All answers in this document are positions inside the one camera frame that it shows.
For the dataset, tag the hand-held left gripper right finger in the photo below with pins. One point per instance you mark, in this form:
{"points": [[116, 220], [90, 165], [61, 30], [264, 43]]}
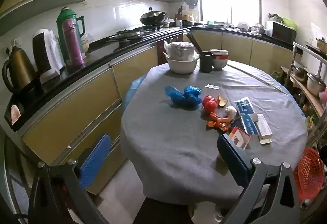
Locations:
{"points": [[230, 160]]}

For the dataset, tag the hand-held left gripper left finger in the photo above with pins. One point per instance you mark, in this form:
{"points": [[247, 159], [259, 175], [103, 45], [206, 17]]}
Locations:
{"points": [[95, 160]]}

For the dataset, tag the red white small box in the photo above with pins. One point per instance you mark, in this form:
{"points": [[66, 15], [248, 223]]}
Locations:
{"points": [[238, 137]]}

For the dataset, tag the orange plastic wrapper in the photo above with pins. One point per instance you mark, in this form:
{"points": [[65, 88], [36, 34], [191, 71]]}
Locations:
{"points": [[218, 123]]}

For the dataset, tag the blue white box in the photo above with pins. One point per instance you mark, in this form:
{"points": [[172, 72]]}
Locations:
{"points": [[249, 124], [244, 106]]}

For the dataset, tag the orange peel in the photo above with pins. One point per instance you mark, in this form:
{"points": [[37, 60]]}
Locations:
{"points": [[221, 101]]}

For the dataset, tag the red plastic bag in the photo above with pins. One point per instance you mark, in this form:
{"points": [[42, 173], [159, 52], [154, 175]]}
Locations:
{"points": [[209, 104]]}

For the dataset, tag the clear plastic wrapper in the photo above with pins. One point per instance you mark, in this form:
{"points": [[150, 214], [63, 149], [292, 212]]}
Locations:
{"points": [[212, 86]]}

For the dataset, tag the blue plastic bag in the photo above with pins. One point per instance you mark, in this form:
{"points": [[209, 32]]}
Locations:
{"points": [[175, 96], [192, 93]]}

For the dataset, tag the red plastic basket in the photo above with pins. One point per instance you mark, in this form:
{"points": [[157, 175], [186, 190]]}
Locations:
{"points": [[310, 173]]}

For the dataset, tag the yellow base cabinets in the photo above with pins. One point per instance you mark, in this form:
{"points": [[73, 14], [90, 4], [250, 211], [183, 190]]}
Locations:
{"points": [[76, 116]]}

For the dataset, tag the round table with grey cloth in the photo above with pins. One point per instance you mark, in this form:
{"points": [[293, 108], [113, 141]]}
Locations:
{"points": [[178, 142]]}

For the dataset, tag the blue table cover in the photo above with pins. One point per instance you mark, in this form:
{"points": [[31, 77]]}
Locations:
{"points": [[135, 86]]}

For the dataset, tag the long thin stick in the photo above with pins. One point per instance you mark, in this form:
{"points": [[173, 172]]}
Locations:
{"points": [[255, 78]]}

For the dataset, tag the black square tray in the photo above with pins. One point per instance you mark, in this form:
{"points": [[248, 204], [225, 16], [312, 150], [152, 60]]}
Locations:
{"points": [[15, 114]]}

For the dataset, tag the red patterned bowl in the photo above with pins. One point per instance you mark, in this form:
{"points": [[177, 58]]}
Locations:
{"points": [[219, 61]]}

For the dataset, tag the black cup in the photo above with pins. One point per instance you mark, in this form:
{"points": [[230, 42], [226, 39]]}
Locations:
{"points": [[206, 61]]}

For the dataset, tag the white bowl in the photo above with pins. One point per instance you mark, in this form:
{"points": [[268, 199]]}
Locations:
{"points": [[219, 51]]}

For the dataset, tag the small steel pot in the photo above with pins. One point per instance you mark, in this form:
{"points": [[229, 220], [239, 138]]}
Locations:
{"points": [[299, 74]]}

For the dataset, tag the black countertop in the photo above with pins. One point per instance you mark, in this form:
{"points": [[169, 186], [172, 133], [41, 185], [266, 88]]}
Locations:
{"points": [[102, 50]]}

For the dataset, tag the steel lidded pot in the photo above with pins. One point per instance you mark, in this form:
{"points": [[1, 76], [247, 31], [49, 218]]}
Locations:
{"points": [[315, 84]]}

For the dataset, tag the plastic bag of food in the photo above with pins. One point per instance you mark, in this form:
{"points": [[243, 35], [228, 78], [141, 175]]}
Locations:
{"points": [[87, 42]]}

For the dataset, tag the bronze kettle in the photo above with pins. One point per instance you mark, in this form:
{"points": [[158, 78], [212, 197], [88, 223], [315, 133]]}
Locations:
{"points": [[20, 68]]}

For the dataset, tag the pink bottle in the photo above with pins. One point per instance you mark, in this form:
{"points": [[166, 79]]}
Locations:
{"points": [[72, 42]]}

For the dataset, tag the white black heater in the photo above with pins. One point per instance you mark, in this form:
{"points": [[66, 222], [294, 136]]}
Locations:
{"points": [[42, 52]]}

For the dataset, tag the plastic-wrapped steel pot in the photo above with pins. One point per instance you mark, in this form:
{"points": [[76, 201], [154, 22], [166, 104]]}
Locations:
{"points": [[181, 49]]}

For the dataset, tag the metal storage rack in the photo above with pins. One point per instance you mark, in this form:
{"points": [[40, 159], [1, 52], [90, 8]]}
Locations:
{"points": [[296, 47]]}

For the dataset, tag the gas stove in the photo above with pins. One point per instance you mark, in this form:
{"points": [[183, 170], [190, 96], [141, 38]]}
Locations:
{"points": [[132, 33]]}

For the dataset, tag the white dish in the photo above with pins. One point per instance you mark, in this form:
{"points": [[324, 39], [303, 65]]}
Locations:
{"points": [[243, 26]]}

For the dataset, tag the steel pots by sink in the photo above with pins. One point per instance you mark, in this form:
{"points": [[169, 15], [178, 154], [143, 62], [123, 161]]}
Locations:
{"points": [[258, 28]]}

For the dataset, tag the microwave oven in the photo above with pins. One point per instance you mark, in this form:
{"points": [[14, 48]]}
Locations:
{"points": [[281, 32]]}

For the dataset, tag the black induction cooker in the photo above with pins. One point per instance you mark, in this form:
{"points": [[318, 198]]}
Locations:
{"points": [[313, 48]]}

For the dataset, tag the yellow bowls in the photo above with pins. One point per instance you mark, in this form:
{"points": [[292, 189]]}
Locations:
{"points": [[188, 19]]}

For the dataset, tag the green thermos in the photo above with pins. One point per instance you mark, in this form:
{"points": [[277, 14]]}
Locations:
{"points": [[65, 15]]}

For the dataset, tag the ceramic lidded pot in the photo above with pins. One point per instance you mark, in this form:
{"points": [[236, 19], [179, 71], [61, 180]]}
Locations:
{"points": [[322, 44]]}

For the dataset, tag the green bag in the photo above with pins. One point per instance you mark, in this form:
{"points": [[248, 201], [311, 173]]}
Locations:
{"points": [[290, 23]]}

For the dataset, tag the black wok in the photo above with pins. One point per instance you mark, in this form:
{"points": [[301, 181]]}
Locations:
{"points": [[152, 18]]}

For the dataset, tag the knife block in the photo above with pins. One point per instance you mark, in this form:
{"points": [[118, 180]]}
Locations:
{"points": [[178, 15]]}

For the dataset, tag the white wall socket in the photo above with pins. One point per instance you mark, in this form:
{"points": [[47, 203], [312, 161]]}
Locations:
{"points": [[11, 47]]}

